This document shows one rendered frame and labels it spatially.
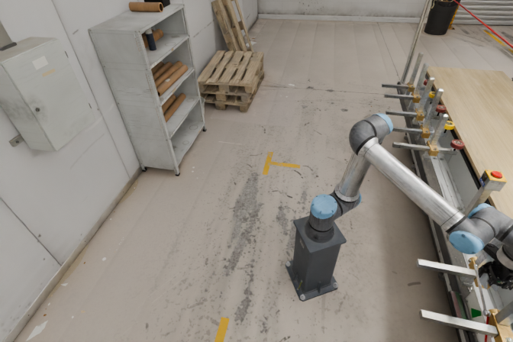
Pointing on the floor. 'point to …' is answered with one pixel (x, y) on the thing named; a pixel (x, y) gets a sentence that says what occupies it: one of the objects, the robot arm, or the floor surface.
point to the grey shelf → (174, 22)
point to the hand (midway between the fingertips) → (482, 281)
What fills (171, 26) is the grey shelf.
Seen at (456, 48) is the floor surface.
